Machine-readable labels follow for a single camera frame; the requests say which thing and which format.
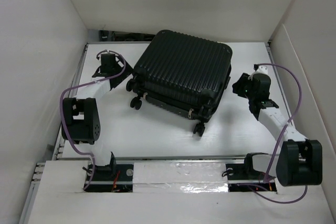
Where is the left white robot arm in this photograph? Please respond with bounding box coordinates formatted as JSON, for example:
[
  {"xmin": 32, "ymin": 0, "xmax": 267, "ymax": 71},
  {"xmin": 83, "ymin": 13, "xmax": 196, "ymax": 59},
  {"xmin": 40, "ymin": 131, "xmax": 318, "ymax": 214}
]
[{"xmin": 60, "ymin": 50, "xmax": 132, "ymax": 180}]

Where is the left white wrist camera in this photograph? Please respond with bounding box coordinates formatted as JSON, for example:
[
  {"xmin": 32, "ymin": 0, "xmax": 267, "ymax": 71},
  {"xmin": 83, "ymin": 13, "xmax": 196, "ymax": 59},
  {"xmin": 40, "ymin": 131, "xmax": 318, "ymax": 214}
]
[{"xmin": 251, "ymin": 64, "xmax": 268, "ymax": 76}]

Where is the aluminium rail with mounts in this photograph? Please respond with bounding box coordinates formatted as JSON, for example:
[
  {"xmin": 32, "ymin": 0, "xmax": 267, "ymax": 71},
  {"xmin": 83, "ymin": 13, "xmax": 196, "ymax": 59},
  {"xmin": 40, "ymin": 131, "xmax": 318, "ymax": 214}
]
[{"xmin": 31, "ymin": 154, "xmax": 316, "ymax": 193}]

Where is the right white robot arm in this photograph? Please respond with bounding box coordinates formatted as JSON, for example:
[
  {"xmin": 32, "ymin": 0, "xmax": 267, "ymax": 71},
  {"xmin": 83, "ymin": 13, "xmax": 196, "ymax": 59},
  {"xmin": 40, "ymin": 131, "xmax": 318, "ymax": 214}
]
[{"xmin": 233, "ymin": 72, "xmax": 322, "ymax": 186}]

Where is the black hard-shell suitcase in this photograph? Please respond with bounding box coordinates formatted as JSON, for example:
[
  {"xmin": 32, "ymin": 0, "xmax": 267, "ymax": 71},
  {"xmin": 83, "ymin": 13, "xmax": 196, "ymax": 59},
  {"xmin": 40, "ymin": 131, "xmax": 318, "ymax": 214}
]
[{"xmin": 126, "ymin": 30, "xmax": 233, "ymax": 136}]

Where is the dark equipment behind table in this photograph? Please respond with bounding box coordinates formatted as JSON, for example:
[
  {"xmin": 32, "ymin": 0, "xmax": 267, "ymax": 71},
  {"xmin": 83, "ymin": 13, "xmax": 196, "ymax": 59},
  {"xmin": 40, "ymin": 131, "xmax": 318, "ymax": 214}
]
[{"xmin": 98, "ymin": 30, "xmax": 155, "ymax": 42}]

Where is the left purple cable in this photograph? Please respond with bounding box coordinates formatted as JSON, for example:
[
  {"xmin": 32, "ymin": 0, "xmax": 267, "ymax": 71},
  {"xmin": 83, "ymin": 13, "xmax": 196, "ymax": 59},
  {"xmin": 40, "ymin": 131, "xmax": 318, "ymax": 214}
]
[{"xmin": 60, "ymin": 50, "xmax": 127, "ymax": 189}]

